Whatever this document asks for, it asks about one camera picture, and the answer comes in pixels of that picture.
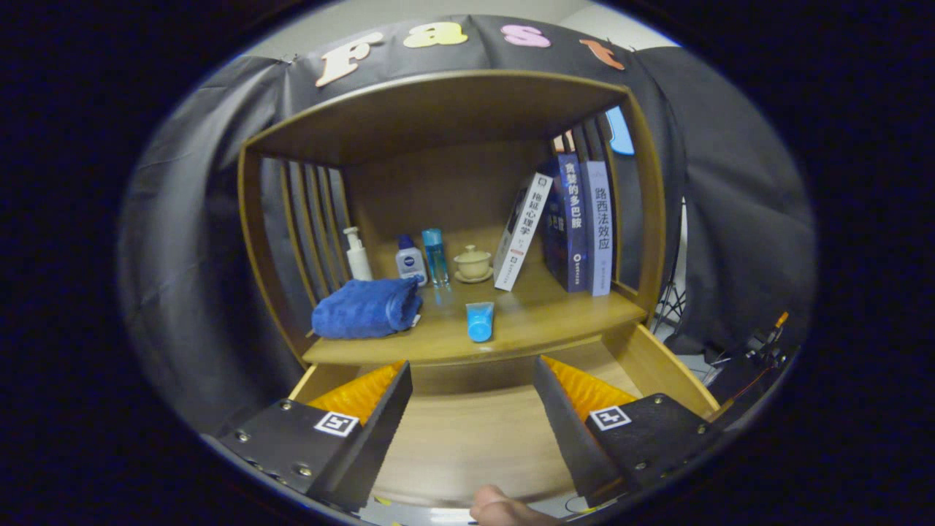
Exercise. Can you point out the wooden cabinet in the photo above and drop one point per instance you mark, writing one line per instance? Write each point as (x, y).
(438, 117)

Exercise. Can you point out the wooden drawer with black knob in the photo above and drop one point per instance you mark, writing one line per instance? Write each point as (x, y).
(475, 438)

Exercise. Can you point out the white book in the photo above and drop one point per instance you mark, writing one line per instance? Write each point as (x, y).
(520, 234)

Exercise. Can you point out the dark blue book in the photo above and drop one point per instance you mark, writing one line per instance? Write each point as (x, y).
(570, 219)

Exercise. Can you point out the folded blue towel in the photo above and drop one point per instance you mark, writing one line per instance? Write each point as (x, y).
(365, 310)

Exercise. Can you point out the clear blue bottle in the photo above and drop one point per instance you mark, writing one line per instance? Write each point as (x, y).
(436, 259)

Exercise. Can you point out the black clamp with orange tip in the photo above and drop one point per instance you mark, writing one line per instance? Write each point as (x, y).
(767, 343)

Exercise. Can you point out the light blue tube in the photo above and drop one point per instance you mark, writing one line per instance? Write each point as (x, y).
(480, 325)

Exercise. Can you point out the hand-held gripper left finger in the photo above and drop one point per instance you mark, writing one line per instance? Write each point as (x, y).
(380, 431)

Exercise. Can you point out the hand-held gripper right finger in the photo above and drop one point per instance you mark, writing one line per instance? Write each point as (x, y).
(566, 431)

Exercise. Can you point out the white pump bottle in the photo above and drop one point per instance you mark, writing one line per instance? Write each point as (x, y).
(359, 264)

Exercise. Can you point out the pale lilac book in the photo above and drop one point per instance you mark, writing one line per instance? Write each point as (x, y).
(600, 226)

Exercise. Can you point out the black backdrop cloth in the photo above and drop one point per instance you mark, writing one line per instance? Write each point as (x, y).
(197, 219)

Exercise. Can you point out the beige lidded teacup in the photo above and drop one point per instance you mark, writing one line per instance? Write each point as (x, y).
(473, 264)

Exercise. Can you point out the white bottle with blue cap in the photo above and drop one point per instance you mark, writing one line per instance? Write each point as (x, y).
(410, 264)

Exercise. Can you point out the black tripod stand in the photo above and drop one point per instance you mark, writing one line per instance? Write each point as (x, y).
(670, 303)

